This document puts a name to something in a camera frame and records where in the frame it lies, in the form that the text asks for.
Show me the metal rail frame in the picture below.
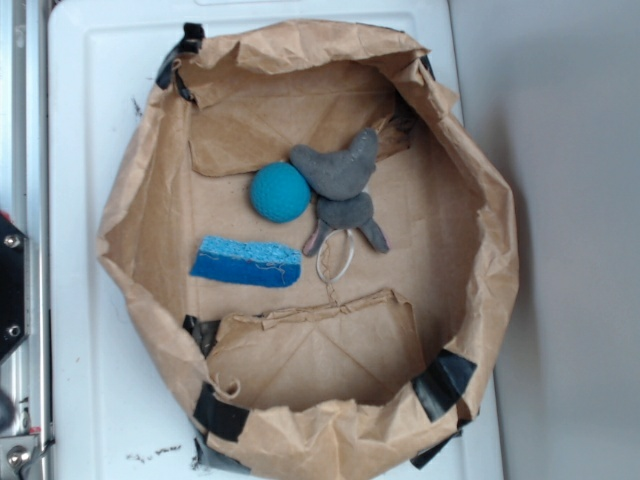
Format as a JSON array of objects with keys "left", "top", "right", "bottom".
[{"left": 1, "top": 1, "right": 55, "bottom": 479}]

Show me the grey plush rabbit toy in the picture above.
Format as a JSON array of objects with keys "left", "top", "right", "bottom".
[{"left": 290, "top": 128, "right": 390, "bottom": 256}]

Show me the white plastic tray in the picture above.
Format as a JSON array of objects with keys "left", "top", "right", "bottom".
[{"left": 49, "top": 1, "right": 519, "bottom": 479}]

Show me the clear plastic ring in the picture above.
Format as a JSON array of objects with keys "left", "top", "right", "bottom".
[{"left": 315, "top": 230, "right": 356, "bottom": 285}]

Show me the blue sponge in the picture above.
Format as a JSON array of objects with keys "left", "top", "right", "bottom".
[{"left": 190, "top": 236, "right": 302, "bottom": 288}]

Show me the brown paper bag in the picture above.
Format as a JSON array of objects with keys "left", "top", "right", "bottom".
[{"left": 97, "top": 20, "right": 519, "bottom": 479}]

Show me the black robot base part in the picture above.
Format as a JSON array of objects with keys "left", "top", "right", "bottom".
[{"left": 0, "top": 211, "right": 29, "bottom": 364}]

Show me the teal foam ball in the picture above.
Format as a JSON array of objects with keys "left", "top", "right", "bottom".
[{"left": 250, "top": 162, "right": 311, "bottom": 223}]

